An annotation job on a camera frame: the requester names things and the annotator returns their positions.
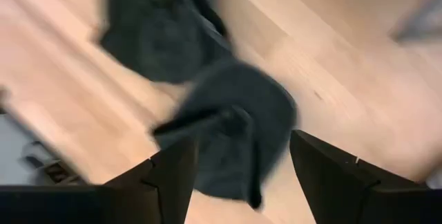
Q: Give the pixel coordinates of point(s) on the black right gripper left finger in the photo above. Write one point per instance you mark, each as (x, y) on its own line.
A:
(155, 196)

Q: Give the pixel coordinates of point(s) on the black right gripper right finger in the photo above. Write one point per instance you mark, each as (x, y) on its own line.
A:
(345, 196)

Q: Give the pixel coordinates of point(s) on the dark grey cap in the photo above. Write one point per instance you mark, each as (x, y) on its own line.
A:
(238, 113)
(162, 37)

